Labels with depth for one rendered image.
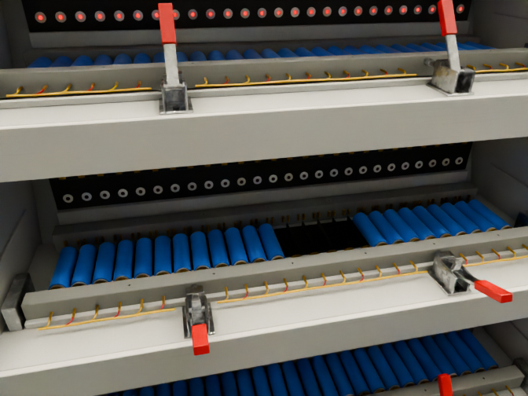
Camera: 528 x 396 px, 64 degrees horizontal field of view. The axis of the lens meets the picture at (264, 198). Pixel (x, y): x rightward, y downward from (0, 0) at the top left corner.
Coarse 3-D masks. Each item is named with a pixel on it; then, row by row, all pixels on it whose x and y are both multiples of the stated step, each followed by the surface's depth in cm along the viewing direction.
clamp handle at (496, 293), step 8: (456, 264) 43; (456, 272) 43; (464, 272) 43; (464, 280) 42; (472, 280) 41; (480, 280) 40; (480, 288) 39; (488, 288) 38; (496, 288) 38; (496, 296) 37; (504, 296) 37
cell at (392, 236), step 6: (372, 216) 53; (378, 216) 52; (372, 222) 53; (378, 222) 52; (384, 222) 51; (378, 228) 51; (384, 228) 50; (390, 228) 50; (384, 234) 50; (390, 234) 49; (396, 234) 49; (390, 240) 49; (396, 240) 48; (402, 240) 49
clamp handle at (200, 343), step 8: (192, 304) 38; (200, 304) 38; (192, 312) 38; (200, 312) 38; (192, 320) 36; (200, 320) 36; (192, 328) 34; (200, 328) 34; (192, 336) 33; (200, 336) 33; (192, 344) 32; (200, 344) 32; (208, 344) 32; (200, 352) 32; (208, 352) 32
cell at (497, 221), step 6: (468, 204) 56; (474, 204) 56; (480, 204) 55; (480, 210) 54; (486, 210) 54; (486, 216) 53; (492, 216) 53; (498, 216) 53; (492, 222) 52; (498, 222) 52; (504, 222) 51; (498, 228) 51
